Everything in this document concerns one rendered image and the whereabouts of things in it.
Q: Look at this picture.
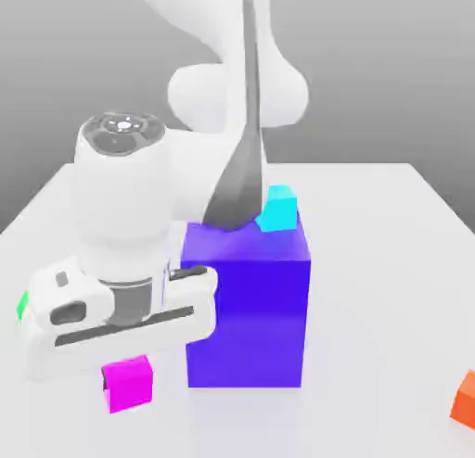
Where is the small magenta cube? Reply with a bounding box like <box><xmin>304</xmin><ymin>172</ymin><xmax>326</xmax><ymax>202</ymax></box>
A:
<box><xmin>100</xmin><ymin>354</ymin><xmax>154</xmax><ymax>415</ymax></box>

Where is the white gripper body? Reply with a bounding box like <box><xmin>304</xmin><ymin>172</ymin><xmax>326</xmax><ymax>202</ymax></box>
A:
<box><xmin>25</xmin><ymin>265</ymin><xmax>219</xmax><ymax>382</ymax></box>

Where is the large blue box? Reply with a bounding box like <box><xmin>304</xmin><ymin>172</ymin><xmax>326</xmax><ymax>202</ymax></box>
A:
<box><xmin>180</xmin><ymin>205</ymin><xmax>312</xmax><ymax>389</ymax></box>

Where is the small cyan cube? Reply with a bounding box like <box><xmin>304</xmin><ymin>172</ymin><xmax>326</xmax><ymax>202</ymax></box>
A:
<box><xmin>254</xmin><ymin>184</ymin><xmax>299</xmax><ymax>234</ymax></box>

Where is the small orange cube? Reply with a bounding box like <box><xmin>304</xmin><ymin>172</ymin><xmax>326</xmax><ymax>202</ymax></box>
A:
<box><xmin>449</xmin><ymin>368</ymin><xmax>475</xmax><ymax>430</ymax></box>

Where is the small green cube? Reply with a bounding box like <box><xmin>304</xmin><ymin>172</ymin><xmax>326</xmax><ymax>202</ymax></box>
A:
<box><xmin>16</xmin><ymin>289</ymin><xmax>30</xmax><ymax>324</ymax></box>

